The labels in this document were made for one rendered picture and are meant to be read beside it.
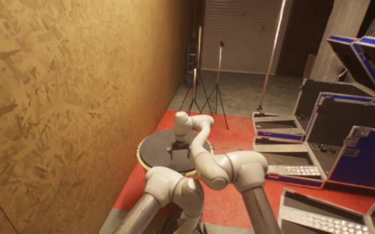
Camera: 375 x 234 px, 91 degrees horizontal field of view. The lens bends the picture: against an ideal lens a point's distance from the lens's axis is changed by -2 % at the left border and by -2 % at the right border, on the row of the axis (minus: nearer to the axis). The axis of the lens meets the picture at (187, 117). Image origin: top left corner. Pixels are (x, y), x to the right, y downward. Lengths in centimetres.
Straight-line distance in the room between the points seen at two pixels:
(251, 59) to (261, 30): 107
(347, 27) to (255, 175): 468
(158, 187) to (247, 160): 42
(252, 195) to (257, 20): 740
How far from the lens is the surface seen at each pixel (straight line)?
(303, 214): 260
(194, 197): 92
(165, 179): 97
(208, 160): 86
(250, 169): 88
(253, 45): 802
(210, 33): 787
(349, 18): 530
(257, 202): 88
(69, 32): 153
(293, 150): 339
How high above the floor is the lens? 189
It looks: 28 degrees down
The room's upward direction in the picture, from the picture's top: 2 degrees clockwise
